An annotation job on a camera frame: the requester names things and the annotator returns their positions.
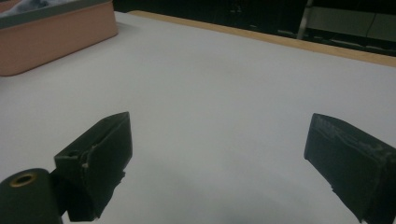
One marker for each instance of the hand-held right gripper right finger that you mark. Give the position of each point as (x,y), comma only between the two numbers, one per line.
(351,165)

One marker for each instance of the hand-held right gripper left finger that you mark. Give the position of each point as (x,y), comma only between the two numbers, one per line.
(99,161)

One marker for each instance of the pink plastic basin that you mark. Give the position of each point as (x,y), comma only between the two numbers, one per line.
(46,40)

